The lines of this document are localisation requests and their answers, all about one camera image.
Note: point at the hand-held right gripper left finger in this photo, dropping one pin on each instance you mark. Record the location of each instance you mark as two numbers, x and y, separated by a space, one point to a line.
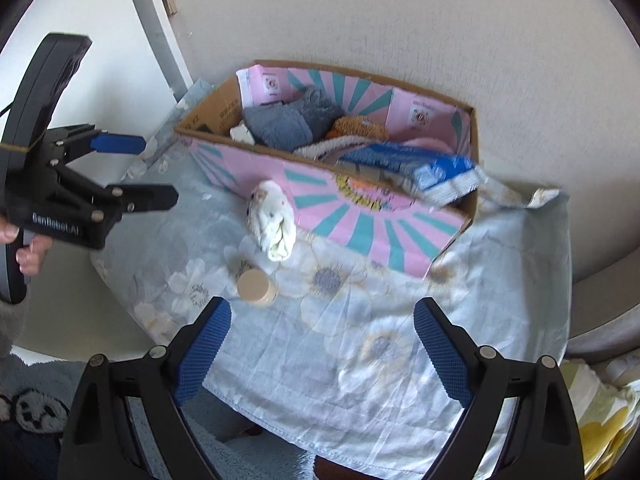
202 355

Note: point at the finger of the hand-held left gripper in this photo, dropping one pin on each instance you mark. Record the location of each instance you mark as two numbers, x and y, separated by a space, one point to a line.
150 197
120 144

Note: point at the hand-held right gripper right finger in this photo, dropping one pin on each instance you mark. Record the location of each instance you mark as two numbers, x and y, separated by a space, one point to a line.
442 355

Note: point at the pink patterned cardboard box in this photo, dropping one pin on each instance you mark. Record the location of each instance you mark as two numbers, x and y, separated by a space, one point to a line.
380 230

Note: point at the light grey fluffy sock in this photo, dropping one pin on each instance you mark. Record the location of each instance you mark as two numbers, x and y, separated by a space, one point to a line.
275 125

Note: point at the blue plastic packet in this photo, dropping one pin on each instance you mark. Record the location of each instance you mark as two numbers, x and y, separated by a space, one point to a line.
440 175

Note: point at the dark grey fluffy sock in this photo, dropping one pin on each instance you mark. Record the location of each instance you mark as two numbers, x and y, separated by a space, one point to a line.
317 107

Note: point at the brown fluffy striped sock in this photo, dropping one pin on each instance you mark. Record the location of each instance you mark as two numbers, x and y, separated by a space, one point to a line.
357 127

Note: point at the person's left hand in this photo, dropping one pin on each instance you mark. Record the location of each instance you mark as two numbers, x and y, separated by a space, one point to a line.
32 260

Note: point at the floral light blue tablecloth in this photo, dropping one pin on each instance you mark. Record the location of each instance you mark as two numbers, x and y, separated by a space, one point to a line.
400 310

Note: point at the beige round jar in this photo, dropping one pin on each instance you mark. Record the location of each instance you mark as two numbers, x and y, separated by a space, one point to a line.
256 287

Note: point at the white crumpled paper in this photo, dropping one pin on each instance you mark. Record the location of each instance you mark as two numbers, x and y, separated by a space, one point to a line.
242 133

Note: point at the yellow floral cloth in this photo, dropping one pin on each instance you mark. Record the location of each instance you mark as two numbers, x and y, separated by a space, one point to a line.
595 410

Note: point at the grey upholstered chair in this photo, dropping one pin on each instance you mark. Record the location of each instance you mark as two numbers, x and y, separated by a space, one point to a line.
605 305

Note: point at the blue panda rug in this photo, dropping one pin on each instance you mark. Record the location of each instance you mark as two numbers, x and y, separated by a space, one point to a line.
40 410

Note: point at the white curved frame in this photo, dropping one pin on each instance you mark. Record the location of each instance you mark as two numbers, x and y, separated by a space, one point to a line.
157 20

